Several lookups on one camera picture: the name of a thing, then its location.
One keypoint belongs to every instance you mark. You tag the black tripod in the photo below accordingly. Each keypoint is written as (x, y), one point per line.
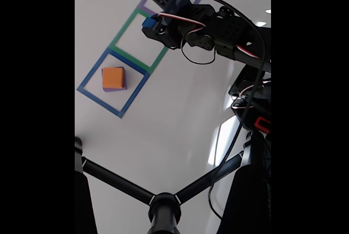
(163, 206)

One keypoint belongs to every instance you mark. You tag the small blue cube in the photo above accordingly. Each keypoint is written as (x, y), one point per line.
(148, 23)

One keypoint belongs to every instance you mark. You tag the orange cube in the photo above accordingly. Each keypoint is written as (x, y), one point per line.
(113, 77)

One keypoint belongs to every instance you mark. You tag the red clamp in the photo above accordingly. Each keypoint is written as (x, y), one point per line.
(263, 125)

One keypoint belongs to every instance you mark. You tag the blue tape square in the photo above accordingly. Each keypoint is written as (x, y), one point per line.
(101, 102)

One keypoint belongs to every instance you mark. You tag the large purple cube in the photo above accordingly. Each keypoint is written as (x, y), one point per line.
(114, 90)

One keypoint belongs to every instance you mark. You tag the green tape square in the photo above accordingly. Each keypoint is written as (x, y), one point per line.
(122, 30)

